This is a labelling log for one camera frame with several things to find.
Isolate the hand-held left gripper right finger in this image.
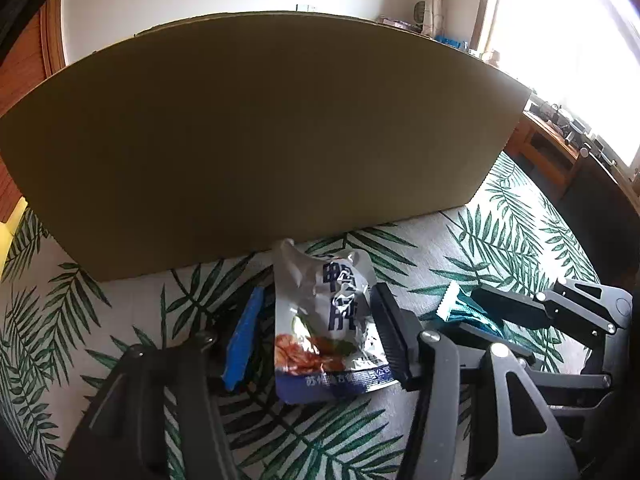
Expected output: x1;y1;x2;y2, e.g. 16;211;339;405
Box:
371;282;581;480

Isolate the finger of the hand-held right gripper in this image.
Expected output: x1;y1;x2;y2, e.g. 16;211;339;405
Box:
450;321;613;396
471;277;633;335

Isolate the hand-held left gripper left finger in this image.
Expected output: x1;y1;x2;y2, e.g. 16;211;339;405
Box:
55;285;266;480

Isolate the teal foil snack packet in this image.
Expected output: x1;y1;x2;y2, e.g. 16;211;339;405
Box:
435;281;506;338

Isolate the silver blue-print snack packet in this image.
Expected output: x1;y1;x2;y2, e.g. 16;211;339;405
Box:
272;239;401;405

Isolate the brown cardboard box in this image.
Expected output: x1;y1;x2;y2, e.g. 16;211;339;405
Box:
0;10;531;282

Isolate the green leaf print bedsheet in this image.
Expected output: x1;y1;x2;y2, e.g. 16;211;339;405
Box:
0;152;601;480

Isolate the wooden cabinet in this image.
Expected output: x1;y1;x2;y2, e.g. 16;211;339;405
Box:
502;100;636;241

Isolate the cluster of small desk items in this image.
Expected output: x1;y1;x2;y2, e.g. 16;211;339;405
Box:
522;95;608;161

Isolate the yellow plastic object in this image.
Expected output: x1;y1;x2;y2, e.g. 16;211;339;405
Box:
0;197;28;261

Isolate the bright window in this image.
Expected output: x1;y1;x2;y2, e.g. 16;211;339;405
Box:
475;0;640;171

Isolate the pile of books and papers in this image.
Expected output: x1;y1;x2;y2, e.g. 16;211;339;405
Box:
376;16;426;31

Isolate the wooden wardrobe door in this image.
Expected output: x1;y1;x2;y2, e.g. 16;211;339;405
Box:
39;0;68;81

